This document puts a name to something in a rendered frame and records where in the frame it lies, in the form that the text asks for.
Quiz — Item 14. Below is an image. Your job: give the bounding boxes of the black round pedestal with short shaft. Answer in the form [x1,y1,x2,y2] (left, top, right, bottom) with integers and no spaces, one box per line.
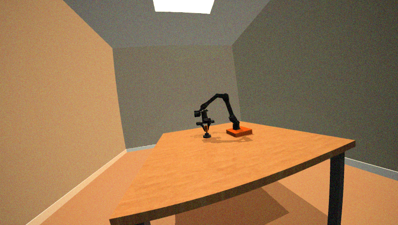
[203,132,211,138]

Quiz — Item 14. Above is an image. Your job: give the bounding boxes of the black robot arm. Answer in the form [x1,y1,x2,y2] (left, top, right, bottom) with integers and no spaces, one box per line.
[194,93,240,130]

